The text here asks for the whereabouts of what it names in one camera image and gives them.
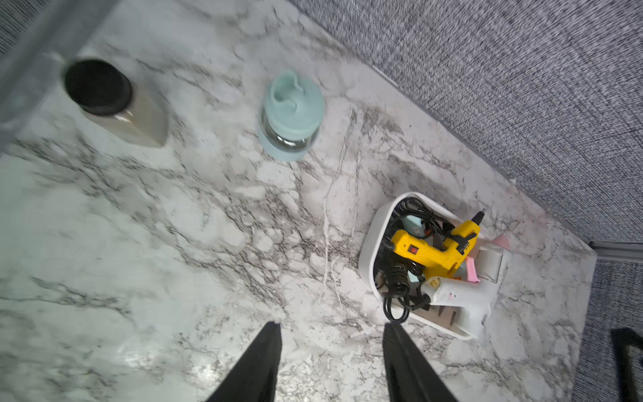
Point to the black lid spice jar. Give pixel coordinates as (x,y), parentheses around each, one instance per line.
(109,98)

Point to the white pink glue gun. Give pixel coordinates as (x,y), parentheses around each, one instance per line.
(461,308)

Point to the mint lid glass jar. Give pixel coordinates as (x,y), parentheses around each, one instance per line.
(290,116)

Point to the yellow hot glue gun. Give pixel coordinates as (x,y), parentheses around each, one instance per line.
(440,250)

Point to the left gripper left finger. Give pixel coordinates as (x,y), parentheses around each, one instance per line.
(254,376)

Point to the mint green glue gun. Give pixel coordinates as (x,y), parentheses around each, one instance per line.
(413,225)

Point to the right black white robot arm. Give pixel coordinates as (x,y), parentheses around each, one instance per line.
(627,347)

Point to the white plastic storage box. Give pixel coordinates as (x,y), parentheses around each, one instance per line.
(374,237)

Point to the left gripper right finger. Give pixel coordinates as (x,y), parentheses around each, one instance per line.
(409,375)

